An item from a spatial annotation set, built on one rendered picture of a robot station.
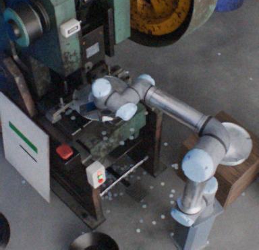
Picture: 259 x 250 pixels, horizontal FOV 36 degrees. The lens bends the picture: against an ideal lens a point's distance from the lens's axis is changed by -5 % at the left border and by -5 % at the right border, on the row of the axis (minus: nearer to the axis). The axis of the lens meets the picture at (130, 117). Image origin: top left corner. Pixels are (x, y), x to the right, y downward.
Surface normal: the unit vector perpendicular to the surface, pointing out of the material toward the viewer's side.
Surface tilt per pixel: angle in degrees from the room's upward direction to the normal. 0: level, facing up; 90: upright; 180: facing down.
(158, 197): 0
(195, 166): 83
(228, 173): 0
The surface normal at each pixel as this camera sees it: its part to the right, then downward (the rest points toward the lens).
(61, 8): 0.70, 0.54
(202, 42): -0.01, -0.65
